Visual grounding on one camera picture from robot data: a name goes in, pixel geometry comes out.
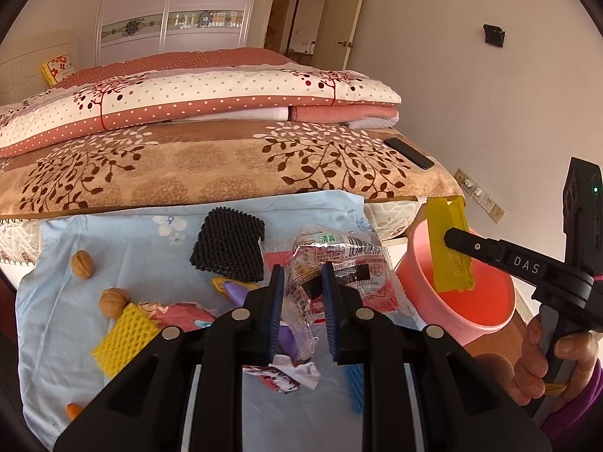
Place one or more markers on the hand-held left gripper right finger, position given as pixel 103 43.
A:
pixel 329 313

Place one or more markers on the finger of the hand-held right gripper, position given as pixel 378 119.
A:
pixel 494 250

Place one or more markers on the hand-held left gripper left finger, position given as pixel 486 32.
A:
pixel 275 313

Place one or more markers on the yellow plastic wrapper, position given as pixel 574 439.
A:
pixel 445 263

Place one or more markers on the clear printed plastic wrapper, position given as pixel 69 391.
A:
pixel 372 268

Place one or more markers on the orange peel piece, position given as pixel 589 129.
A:
pixel 219 285
pixel 74 410

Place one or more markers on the pink plastic bucket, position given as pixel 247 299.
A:
pixel 471 313

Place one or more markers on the red floral wrapper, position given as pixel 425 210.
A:
pixel 181 315

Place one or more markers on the yellow foam net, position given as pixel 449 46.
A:
pixel 125 339

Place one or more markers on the person's right hand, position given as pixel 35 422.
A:
pixel 530 367

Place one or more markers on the white charger plug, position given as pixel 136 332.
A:
pixel 479 194
pixel 469 181

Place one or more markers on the crumpled white red paper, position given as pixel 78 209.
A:
pixel 287 376

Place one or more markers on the blue foam net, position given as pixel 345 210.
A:
pixel 355 388

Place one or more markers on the black foam net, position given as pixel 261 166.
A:
pixel 226 245

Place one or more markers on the black smartphone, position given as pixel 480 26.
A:
pixel 409 153

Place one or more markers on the light blue cloth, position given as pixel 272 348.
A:
pixel 141 254

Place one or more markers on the walnut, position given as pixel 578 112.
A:
pixel 83 264
pixel 114 302

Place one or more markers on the brown leaf-print blanket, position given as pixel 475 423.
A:
pixel 198 160

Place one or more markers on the white folded blanket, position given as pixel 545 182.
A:
pixel 377 121

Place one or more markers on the red white dotted quilt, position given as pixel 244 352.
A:
pixel 188 94

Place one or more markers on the white room door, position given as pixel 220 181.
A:
pixel 346 23

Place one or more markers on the white sliding-door wardrobe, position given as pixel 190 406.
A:
pixel 174 4

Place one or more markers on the yellow floral pillow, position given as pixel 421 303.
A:
pixel 57 69

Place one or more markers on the cream bed headboard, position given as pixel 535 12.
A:
pixel 28 61

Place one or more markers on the wall outlet row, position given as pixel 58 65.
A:
pixel 490 205

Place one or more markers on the black wall bracket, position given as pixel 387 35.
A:
pixel 493 35

